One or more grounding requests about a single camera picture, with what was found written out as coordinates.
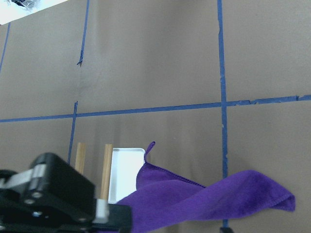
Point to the white towel rack base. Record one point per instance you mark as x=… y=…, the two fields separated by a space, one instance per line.
x=126 y=163

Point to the purple towel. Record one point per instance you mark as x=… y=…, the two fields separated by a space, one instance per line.
x=163 y=198

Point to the clear plastic bag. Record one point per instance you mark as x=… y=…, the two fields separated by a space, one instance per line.
x=24 y=4

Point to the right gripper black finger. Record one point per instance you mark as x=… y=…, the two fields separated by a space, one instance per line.
x=53 y=197

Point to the wooden rack rod near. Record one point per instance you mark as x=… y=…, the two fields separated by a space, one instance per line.
x=106 y=174

